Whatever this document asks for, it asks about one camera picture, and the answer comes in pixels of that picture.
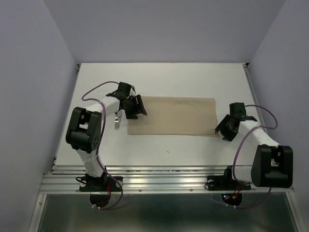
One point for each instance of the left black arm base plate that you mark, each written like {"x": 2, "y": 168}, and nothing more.
{"x": 97, "y": 184}

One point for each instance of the silver knife teal handle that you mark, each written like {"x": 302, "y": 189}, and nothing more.
{"x": 119, "y": 115}

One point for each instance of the silver fork teal handle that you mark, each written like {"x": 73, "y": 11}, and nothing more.
{"x": 116, "y": 122}

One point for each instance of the aluminium rail frame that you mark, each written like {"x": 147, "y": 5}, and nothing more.
{"x": 164, "y": 184}

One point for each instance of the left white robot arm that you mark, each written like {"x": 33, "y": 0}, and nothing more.
{"x": 87, "y": 125}

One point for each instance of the beige cloth napkin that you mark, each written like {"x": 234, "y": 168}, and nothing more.
{"x": 175, "y": 116}

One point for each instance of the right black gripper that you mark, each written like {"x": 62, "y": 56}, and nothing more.
{"x": 228, "y": 136}

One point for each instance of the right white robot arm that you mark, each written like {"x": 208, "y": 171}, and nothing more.
{"x": 272, "y": 165}

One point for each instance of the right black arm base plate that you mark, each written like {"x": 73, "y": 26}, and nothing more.
{"x": 220, "y": 183}

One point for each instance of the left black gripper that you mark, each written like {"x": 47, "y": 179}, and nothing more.
{"x": 139, "y": 108}

